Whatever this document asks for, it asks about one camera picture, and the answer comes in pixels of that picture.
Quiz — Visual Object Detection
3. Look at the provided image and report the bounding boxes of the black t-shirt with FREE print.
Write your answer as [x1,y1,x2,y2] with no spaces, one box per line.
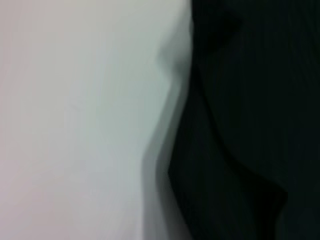
[167,0,320,240]

